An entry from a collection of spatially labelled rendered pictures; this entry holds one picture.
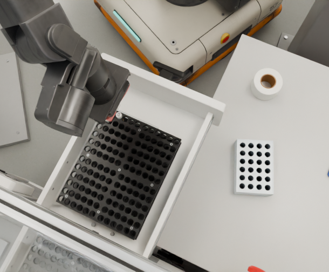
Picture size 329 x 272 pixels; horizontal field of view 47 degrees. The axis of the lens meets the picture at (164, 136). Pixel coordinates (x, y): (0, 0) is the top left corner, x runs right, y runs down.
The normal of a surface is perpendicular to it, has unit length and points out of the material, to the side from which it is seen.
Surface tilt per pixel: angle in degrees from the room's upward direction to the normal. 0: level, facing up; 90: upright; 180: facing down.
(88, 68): 3
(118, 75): 3
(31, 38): 67
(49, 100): 37
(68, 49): 54
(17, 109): 3
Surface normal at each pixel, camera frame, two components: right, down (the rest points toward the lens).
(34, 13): 0.71, 0.11
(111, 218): -0.04, -0.25
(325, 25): -0.36, 0.90
